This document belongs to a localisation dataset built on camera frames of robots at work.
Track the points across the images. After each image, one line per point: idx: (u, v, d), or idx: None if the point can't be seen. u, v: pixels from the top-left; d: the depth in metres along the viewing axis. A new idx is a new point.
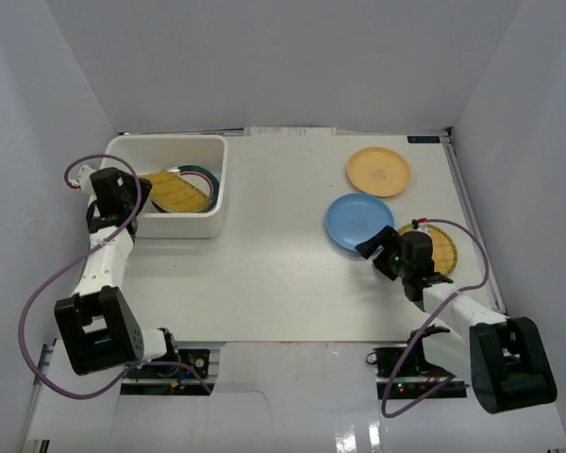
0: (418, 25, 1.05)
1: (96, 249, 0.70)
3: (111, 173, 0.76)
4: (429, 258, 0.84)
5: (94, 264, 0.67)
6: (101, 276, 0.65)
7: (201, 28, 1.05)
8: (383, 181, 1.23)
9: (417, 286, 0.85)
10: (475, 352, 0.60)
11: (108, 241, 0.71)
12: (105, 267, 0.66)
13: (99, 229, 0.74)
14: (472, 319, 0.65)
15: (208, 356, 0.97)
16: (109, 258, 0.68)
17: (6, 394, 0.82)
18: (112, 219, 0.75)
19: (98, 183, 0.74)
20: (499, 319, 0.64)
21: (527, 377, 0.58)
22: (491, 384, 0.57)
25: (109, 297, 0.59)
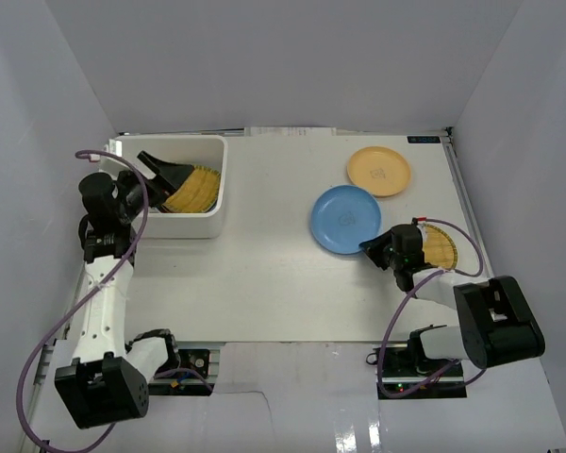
0: (418, 25, 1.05)
1: (93, 295, 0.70)
3: (105, 189, 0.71)
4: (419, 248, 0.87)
5: (94, 319, 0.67)
6: (101, 336, 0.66)
7: (200, 27, 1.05)
8: (383, 181, 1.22)
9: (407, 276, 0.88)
10: (463, 310, 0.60)
11: (105, 283, 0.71)
12: (105, 326, 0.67)
13: (95, 260, 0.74)
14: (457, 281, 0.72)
15: (208, 356, 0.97)
16: (109, 310, 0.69)
17: (6, 394, 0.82)
18: (108, 241, 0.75)
19: (91, 203, 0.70)
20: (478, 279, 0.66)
21: (515, 329, 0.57)
22: (480, 337, 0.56)
25: (112, 367, 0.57)
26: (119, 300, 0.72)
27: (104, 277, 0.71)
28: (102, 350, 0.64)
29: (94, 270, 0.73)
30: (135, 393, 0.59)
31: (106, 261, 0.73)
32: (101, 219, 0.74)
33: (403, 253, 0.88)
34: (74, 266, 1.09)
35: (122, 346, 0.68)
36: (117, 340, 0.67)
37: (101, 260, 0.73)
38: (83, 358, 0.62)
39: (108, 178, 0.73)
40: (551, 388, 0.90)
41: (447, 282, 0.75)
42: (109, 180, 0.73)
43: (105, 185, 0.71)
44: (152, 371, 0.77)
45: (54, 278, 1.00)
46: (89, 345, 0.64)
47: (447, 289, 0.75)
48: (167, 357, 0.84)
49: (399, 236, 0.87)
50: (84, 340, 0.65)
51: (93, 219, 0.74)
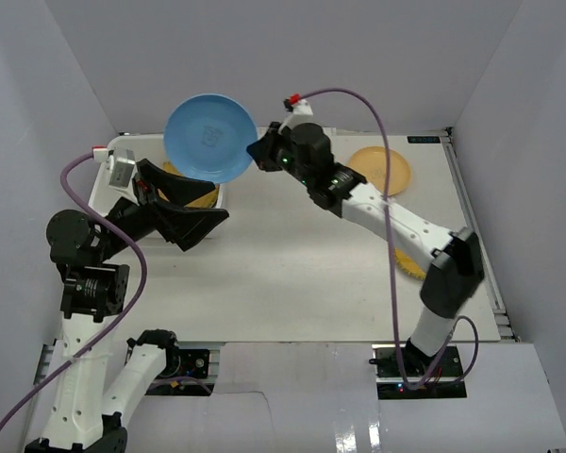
0: (417, 25, 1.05)
1: (68, 367, 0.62)
3: (78, 242, 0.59)
4: (329, 154, 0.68)
5: (66, 398, 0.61)
6: (70, 421, 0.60)
7: (200, 26, 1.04)
8: (383, 181, 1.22)
9: (326, 192, 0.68)
10: (432, 276, 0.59)
11: (79, 357, 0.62)
12: (74, 411, 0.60)
13: (74, 316, 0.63)
14: (422, 243, 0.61)
15: (209, 356, 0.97)
16: (83, 388, 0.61)
17: (6, 394, 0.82)
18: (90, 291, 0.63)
19: (62, 261, 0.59)
20: (445, 240, 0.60)
21: (469, 279, 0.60)
22: (448, 295, 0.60)
25: None
26: (97, 367, 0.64)
27: (78, 345, 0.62)
28: (70, 439, 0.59)
29: (73, 333, 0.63)
30: None
31: (85, 323, 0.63)
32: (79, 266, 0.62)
33: (313, 168, 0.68)
34: None
35: (97, 422, 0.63)
36: (91, 417, 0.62)
37: (80, 319, 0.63)
38: (52, 441, 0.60)
39: (81, 227, 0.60)
40: (551, 387, 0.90)
41: (411, 240, 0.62)
42: (83, 230, 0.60)
43: (79, 237, 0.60)
44: (143, 389, 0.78)
45: (54, 279, 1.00)
46: (59, 427, 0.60)
47: (409, 245, 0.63)
48: (159, 370, 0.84)
49: (305, 146, 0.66)
50: (55, 419, 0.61)
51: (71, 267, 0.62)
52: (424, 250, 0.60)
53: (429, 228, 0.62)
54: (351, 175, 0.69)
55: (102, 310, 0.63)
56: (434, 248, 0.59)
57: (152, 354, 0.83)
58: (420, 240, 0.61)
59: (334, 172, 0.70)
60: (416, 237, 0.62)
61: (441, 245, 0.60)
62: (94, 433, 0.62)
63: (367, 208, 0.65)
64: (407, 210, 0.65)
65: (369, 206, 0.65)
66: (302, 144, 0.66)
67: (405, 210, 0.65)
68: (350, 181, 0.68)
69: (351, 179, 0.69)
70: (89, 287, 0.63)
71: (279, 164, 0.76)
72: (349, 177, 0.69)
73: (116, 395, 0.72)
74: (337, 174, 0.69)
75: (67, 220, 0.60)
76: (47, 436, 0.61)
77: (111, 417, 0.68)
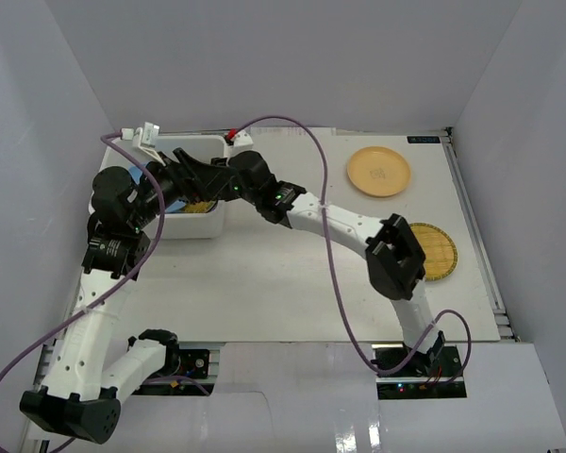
0: (417, 26, 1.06)
1: (79, 318, 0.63)
3: (120, 192, 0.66)
4: (267, 175, 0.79)
5: (73, 348, 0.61)
6: (73, 371, 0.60)
7: (200, 28, 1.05)
8: (383, 181, 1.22)
9: (274, 209, 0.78)
10: (374, 267, 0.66)
11: (92, 308, 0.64)
12: (79, 360, 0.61)
13: (93, 271, 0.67)
14: (357, 235, 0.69)
15: (208, 356, 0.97)
16: (91, 341, 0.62)
17: (5, 394, 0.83)
18: (112, 249, 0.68)
19: (100, 205, 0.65)
20: (377, 226, 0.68)
21: (410, 261, 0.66)
22: (395, 283, 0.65)
25: (74, 412, 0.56)
26: (106, 327, 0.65)
27: (93, 297, 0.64)
28: (69, 388, 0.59)
29: (88, 287, 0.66)
30: (98, 425, 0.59)
31: (101, 277, 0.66)
32: (111, 222, 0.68)
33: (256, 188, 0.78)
34: (73, 267, 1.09)
35: (96, 382, 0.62)
36: (92, 373, 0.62)
37: (97, 274, 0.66)
38: (49, 389, 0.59)
39: (125, 180, 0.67)
40: (552, 387, 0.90)
41: (349, 235, 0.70)
42: (127, 183, 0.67)
43: (121, 188, 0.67)
44: (141, 378, 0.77)
45: (54, 280, 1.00)
46: (59, 377, 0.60)
47: (351, 242, 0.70)
48: (161, 363, 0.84)
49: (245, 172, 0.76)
50: (58, 368, 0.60)
51: (103, 220, 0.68)
52: (360, 240, 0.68)
53: (363, 220, 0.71)
54: (293, 189, 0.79)
55: (120, 268, 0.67)
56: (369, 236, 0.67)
57: (153, 345, 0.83)
58: (357, 232, 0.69)
59: (276, 190, 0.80)
60: (352, 229, 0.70)
61: (374, 233, 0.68)
62: (91, 391, 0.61)
63: (307, 213, 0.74)
64: (342, 210, 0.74)
65: (308, 211, 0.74)
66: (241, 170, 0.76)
67: (341, 210, 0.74)
68: (291, 195, 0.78)
69: (292, 192, 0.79)
70: (112, 245, 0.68)
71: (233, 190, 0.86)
72: (291, 191, 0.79)
73: (114, 374, 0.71)
74: (281, 189, 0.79)
75: (111, 175, 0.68)
76: (44, 385, 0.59)
77: (108, 389, 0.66)
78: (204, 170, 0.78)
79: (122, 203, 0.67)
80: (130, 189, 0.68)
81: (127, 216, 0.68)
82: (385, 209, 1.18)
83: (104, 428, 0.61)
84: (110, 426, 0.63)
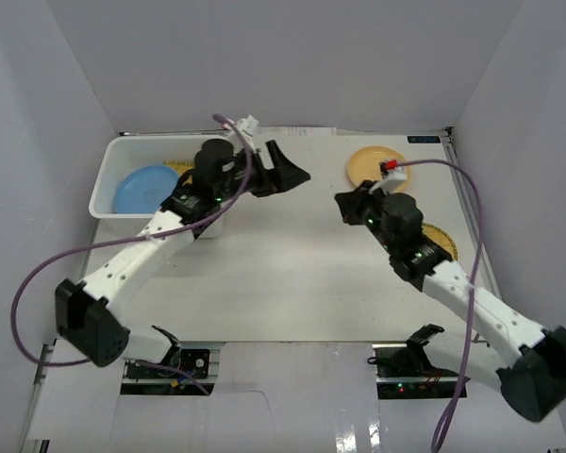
0: (417, 26, 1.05)
1: (139, 240, 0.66)
3: (220, 157, 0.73)
4: (420, 227, 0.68)
5: (122, 261, 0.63)
6: (111, 280, 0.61)
7: (200, 28, 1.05)
8: None
9: (408, 264, 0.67)
10: (519, 377, 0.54)
11: (154, 238, 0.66)
12: (122, 273, 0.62)
13: (166, 211, 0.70)
14: (509, 337, 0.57)
15: (208, 356, 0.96)
16: (138, 260, 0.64)
17: (5, 394, 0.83)
18: (190, 204, 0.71)
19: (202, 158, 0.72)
20: (537, 337, 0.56)
21: (562, 386, 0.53)
22: (538, 405, 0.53)
25: (95, 315, 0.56)
26: (154, 260, 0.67)
27: (158, 231, 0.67)
28: (102, 293, 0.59)
29: (156, 223, 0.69)
30: (103, 344, 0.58)
31: (172, 218, 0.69)
32: (200, 180, 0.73)
33: (399, 236, 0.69)
34: (73, 266, 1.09)
35: (121, 304, 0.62)
36: (124, 293, 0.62)
37: (171, 215, 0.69)
38: (86, 286, 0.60)
39: (228, 151, 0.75)
40: None
41: (496, 330, 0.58)
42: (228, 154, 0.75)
43: (223, 155, 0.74)
44: (141, 354, 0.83)
45: (54, 280, 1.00)
46: (99, 280, 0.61)
47: (495, 339, 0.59)
48: (157, 360, 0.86)
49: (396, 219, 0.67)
50: (101, 272, 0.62)
51: (194, 177, 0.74)
52: (512, 345, 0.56)
53: (518, 321, 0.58)
54: (437, 249, 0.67)
55: (190, 220, 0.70)
56: (524, 345, 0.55)
57: (162, 336, 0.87)
58: (507, 332, 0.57)
59: (419, 243, 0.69)
60: (502, 327, 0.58)
61: (532, 343, 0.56)
62: (116, 306, 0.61)
63: (450, 287, 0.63)
64: (494, 298, 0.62)
65: (452, 284, 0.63)
66: (393, 214, 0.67)
67: (492, 298, 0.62)
68: (435, 256, 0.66)
69: (437, 254, 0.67)
70: (191, 201, 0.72)
71: (364, 222, 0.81)
72: (434, 251, 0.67)
73: None
74: (422, 246, 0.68)
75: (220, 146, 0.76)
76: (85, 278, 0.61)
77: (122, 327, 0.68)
78: (287, 167, 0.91)
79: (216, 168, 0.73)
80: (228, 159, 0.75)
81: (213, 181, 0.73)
82: None
83: (105, 354, 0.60)
84: (109, 357, 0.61)
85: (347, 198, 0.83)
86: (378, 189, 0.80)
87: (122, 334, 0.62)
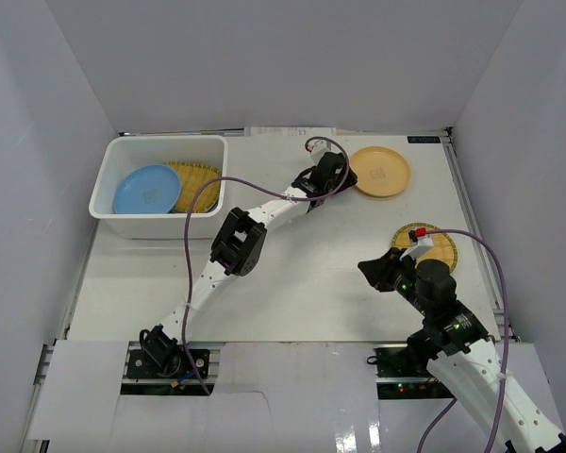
0: (416, 27, 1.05)
1: (282, 197, 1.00)
3: (336, 162, 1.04)
4: (453, 295, 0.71)
5: (274, 206, 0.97)
6: (266, 214, 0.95)
7: (200, 28, 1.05)
8: (383, 181, 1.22)
9: (443, 332, 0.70)
10: None
11: (292, 199, 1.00)
12: (272, 213, 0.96)
13: (296, 188, 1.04)
14: (527, 435, 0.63)
15: (208, 356, 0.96)
16: (281, 209, 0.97)
17: (5, 394, 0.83)
18: (309, 188, 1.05)
19: (324, 159, 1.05)
20: (554, 441, 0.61)
21: None
22: None
25: (257, 231, 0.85)
26: (284, 214, 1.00)
27: (293, 196, 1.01)
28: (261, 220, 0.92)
29: (291, 192, 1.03)
30: (250, 256, 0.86)
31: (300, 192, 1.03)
32: (319, 174, 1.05)
33: (434, 304, 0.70)
34: (74, 267, 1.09)
35: None
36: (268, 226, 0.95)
37: (299, 191, 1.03)
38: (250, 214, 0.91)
39: (341, 158, 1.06)
40: (552, 388, 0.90)
41: (517, 426, 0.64)
42: (342, 159, 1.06)
43: (336, 159, 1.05)
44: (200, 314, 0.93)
45: (54, 280, 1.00)
46: (259, 212, 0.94)
47: (514, 431, 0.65)
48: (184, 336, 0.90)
49: (429, 285, 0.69)
50: (258, 209, 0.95)
51: (315, 171, 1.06)
52: (529, 444, 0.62)
53: (540, 419, 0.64)
54: (474, 323, 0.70)
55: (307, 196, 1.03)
56: (540, 446, 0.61)
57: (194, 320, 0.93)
58: (526, 430, 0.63)
59: (454, 311, 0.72)
60: (524, 425, 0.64)
61: (549, 446, 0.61)
62: None
63: (482, 370, 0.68)
64: (522, 392, 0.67)
65: (484, 368, 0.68)
66: (426, 280, 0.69)
67: (521, 390, 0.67)
68: (471, 329, 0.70)
69: (473, 327, 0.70)
70: (310, 187, 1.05)
71: (395, 287, 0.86)
72: (470, 323, 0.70)
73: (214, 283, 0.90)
74: (456, 316, 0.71)
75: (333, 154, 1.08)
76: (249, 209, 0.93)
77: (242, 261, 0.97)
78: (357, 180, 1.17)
79: (331, 169, 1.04)
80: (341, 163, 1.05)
81: (329, 176, 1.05)
82: (385, 209, 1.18)
83: (245, 264, 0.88)
84: (246, 268, 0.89)
85: (371, 266, 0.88)
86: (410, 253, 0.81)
87: (258, 255, 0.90)
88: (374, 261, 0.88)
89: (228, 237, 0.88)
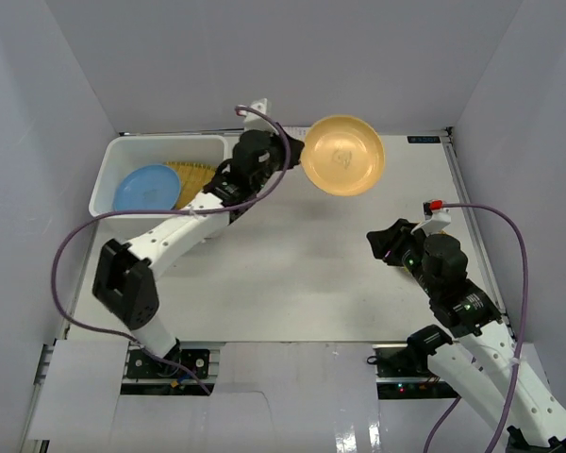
0: (416, 27, 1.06)
1: (183, 215, 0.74)
3: (257, 149, 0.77)
4: (463, 273, 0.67)
5: (166, 230, 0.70)
6: (157, 243, 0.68)
7: (200, 28, 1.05)
8: (337, 167, 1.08)
9: (452, 311, 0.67)
10: None
11: (197, 213, 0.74)
12: (165, 240, 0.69)
13: (208, 193, 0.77)
14: (541, 423, 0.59)
15: (208, 356, 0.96)
16: (181, 230, 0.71)
17: (6, 394, 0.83)
18: (229, 190, 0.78)
19: (243, 150, 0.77)
20: None
21: None
22: None
25: (137, 272, 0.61)
26: (191, 234, 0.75)
27: (200, 209, 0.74)
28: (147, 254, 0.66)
29: (199, 201, 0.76)
30: (139, 304, 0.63)
31: (212, 199, 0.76)
32: (237, 170, 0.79)
33: (441, 281, 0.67)
34: (74, 267, 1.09)
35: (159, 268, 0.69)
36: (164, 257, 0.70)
37: (211, 197, 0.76)
38: (132, 246, 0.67)
39: (265, 142, 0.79)
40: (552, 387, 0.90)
41: (529, 413, 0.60)
42: (265, 144, 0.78)
43: (258, 145, 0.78)
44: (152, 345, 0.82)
45: (54, 280, 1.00)
46: (144, 243, 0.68)
47: (524, 419, 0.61)
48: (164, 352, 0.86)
49: (439, 260, 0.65)
50: (146, 237, 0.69)
51: (233, 166, 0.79)
52: (541, 433, 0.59)
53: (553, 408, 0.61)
54: (485, 303, 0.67)
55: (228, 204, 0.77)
56: (553, 436, 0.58)
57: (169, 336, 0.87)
58: (540, 418, 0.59)
59: (463, 291, 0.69)
60: (537, 411, 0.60)
61: (562, 435, 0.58)
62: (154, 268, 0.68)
63: (493, 355, 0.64)
64: (536, 378, 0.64)
65: (496, 352, 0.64)
66: (436, 257, 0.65)
67: (534, 377, 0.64)
68: (481, 310, 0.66)
69: (484, 308, 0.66)
70: (230, 188, 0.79)
71: (404, 260, 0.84)
72: (482, 303, 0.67)
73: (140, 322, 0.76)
74: (466, 294, 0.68)
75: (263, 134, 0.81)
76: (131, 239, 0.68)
77: None
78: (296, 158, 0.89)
79: (254, 159, 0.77)
80: (265, 148, 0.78)
81: (252, 170, 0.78)
82: (385, 209, 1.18)
83: (137, 314, 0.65)
84: (143, 317, 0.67)
85: (380, 238, 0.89)
86: (424, 226, 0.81)
87: (156, 298, 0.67)
88: (385, 234, 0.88)
89: (107, 281, 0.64)
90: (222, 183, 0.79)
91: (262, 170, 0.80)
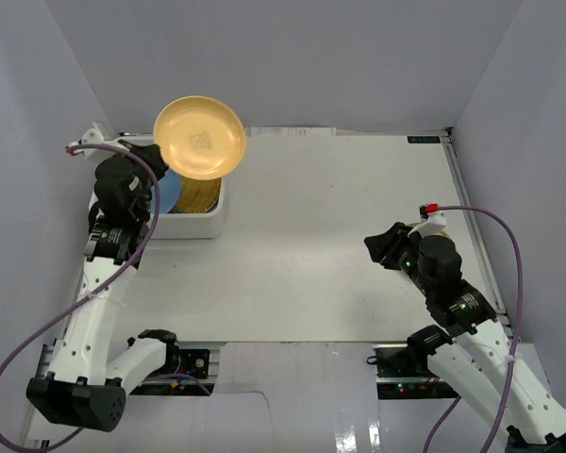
0: (415, 27, 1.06)
1: (85, 304, 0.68)
3: (122, 176, 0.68)
4: (458, 273, 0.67)
5: (78, 335, 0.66)
6: (79, 356, 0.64)
7: (199, 28, 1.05)
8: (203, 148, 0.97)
9: (448, 311, 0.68)
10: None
11: (96, 293, 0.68)
12: (85, 345, 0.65)
13: (95, 259, 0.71)
14: (537, 421, 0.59)
15: (208, 356, 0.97)
16: (95, 324, 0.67)
17: (6, 393, 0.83)
18: (114, 237, 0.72)
19: (104, 192, 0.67)
20: (565, 427, 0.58)
21: None
22: None
25: (80, 395, 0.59)
26: (110, 311, 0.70)
27: (96, 285, 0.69)
28: (76, 372, 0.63)
29: (91, 274, 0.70)
30: (105, 411, 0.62)
31: (106, 263, 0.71)
32: (113, 211, 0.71)
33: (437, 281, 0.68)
34: (73, 267, 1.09)
35: (101, 368, 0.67)
36: (96, 360, 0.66)
37: (100, 260, 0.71)
38: (57, 373, 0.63)
39: (126, 168, 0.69)
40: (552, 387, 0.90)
41: (525, 411, 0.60)
42: (127, 170, 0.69)
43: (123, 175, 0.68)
44: (143, 372, 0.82)
45: (54, 279, 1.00)
46: (67, 363, 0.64)
47: (523, 417, 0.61)
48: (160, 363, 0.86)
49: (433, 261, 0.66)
50: (65, 353, 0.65)
51: (106, 209, 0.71)
52: (538, 430, 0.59)
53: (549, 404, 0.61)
54: (480, 302, 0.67)
55: (122, 257, 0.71)
56: (550, 433, 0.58)
57: (155, 343, 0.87)
58: (536, 416, 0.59)
59: (458, 291, 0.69)
60: (533, 410, 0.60)
61: (559, 431, 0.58)
62: (95, 377, 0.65)
63: (489, 353, 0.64)
64: (531, 375, 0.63)
65: (491, 350, 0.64)
66: (430, 257, 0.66)
67: (529, 373, 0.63)
68: (477, 310, 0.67)
69: (480, 307, 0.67)
70: (114, 234, 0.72)
71: (400, 263, 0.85)
72: (477, 303, 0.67)
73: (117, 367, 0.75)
74: (461, 294, 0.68)
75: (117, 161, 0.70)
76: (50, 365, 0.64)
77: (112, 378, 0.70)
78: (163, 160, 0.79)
79: (124, 191, 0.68)
80: (132, 175, 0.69)
81: (128, 204, 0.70)
82: (385, 209, 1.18)
83: (109, 415, 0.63)
84: (117, 413, 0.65)
85: (377, 241, 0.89)
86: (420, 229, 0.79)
87: (117, 393, 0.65)
88: (382, 237, 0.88)
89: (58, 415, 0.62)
90: (102, 236, 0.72)
91: (140, 196, 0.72)
